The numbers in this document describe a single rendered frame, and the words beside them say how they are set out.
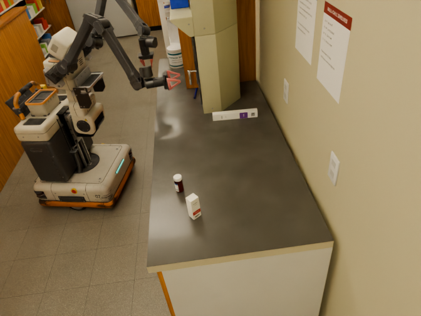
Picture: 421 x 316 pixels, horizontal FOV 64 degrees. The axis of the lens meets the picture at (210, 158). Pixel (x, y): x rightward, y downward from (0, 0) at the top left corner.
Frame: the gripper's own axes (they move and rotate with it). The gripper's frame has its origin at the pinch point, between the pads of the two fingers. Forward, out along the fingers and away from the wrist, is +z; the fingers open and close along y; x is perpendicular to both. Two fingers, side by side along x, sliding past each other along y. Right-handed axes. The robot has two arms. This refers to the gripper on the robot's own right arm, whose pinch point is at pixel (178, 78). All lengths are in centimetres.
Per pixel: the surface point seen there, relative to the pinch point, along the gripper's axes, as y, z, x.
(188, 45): 31.1, 8.6, -7.5
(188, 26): -6.2, 10.6, -29.6
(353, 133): -103, 55, -16
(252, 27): 31, 51, -11
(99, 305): -64, -76, 114
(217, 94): -5.8, 20.4, 11.7
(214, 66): -6.0, 21.2, -5.8
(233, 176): -67, 19, 24
